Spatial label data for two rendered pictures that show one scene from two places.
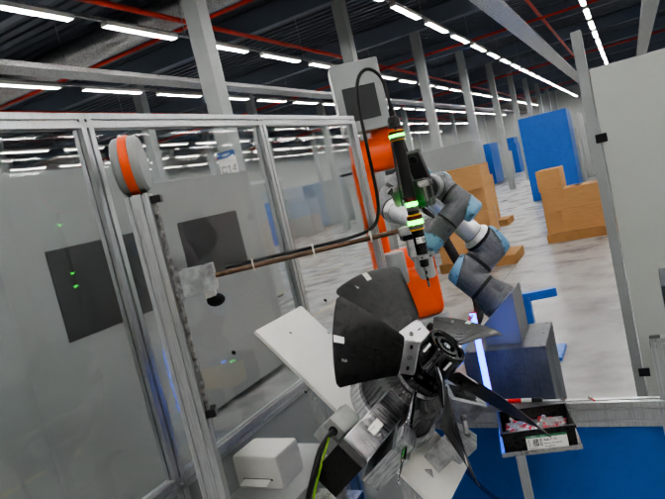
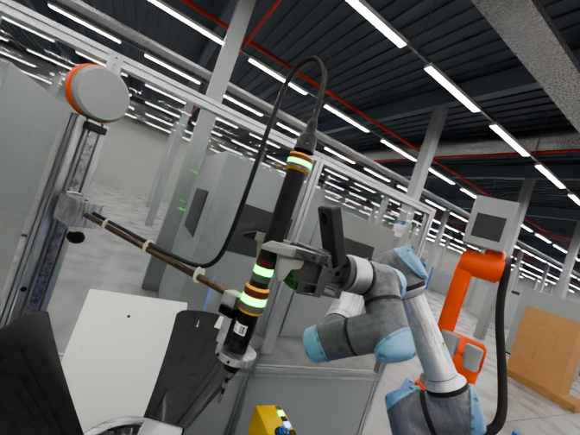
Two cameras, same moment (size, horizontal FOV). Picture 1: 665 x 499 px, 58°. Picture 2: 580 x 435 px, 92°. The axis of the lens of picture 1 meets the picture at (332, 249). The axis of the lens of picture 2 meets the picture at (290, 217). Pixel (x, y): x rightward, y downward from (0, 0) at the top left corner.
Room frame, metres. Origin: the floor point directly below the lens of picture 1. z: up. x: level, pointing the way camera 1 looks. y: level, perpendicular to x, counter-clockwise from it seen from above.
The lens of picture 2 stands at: (1.29, -0.53, 1.71)
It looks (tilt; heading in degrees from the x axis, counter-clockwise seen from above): 1 degrees up; 34
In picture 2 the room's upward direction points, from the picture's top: 19 degrees clockwise
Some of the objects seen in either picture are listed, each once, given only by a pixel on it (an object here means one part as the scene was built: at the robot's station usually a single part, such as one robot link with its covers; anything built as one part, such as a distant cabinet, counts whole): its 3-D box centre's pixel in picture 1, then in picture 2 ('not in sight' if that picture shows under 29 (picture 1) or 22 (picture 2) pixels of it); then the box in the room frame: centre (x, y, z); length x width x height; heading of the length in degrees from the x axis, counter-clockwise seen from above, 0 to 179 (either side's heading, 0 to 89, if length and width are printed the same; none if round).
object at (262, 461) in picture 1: (265, 464); not in sight; (1.80, 0.35, 0.91); 0.17 x 0.16 x 0.11; 61
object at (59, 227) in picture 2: (183, 307); (60, 227); (1.62, 0.43, 1.48); 0.05 x 0.03 x 0.62; 6
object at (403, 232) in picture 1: (416, 242); (239, 326); (1.69, -0.24, 1.50); 0.09 x 0.07 x 0.10; 96
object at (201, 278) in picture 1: (196, 279); (77, 210); (1.62, 0.38, 1.54); 0.10 x 0.07 x 0.08; 96
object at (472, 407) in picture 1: (451, 407); not in sight; (1.75, -0.24, 0.98); 0.20 x 0.16 x 0.20; 61
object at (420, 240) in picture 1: (408, 187); (272, 243); (1.69, -0.25, 1.66); 0.04 x 0.04 x 0.46
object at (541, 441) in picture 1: (535, 428); not in sight; (1.78, -0.49, 0.84); 0.22 x 0.17 x 0.07; 77
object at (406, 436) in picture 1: (406, 439); not in sight; (1.39, -0.07, 1.08); 0.07 x 0.04 x 0.06; 162
